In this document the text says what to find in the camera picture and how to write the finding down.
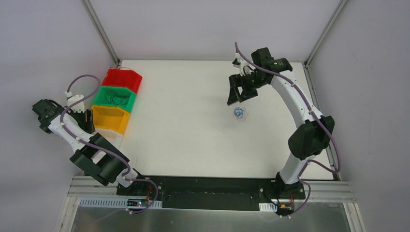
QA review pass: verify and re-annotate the green plastic bin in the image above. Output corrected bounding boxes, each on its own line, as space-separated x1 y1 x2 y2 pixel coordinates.
93 86 137 113

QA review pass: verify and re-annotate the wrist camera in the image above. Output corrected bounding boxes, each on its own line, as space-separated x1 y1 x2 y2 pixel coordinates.
232 58 254 76
64 91 86 113

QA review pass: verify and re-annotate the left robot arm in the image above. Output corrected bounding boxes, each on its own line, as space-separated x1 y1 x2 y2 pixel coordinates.
32 99 147 196

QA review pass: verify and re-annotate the aluminium frame rail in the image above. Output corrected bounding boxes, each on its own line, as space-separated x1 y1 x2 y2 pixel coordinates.
68 176 357 203

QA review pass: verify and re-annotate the dark purple wire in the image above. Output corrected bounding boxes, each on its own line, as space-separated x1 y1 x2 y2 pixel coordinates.
105 91 131 107

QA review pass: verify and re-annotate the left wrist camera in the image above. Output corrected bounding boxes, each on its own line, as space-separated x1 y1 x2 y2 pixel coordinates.
64 91 86 113

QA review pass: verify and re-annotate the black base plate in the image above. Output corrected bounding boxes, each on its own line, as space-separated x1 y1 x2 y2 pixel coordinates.
117 175 306 211

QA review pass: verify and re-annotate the white plastic bin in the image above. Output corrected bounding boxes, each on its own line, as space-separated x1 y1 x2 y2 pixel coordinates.
96 128 124 150

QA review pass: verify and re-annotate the yellow plastic bin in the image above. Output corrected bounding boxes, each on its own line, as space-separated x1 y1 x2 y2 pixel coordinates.
91 105 130 134

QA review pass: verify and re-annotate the blue wire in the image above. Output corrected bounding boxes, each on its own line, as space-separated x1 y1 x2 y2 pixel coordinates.
233 106 251 122

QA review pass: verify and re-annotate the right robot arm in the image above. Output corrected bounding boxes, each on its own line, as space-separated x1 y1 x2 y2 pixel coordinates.
227 47 335 198

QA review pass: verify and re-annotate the red plastic bin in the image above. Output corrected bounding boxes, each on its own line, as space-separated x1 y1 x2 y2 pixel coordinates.
101 69 143 94

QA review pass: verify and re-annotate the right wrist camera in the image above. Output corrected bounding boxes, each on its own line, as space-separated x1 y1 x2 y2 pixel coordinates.
232 58 254 76

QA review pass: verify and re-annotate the white cable duct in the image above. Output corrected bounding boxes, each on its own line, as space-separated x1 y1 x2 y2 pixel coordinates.
79 197 151 209

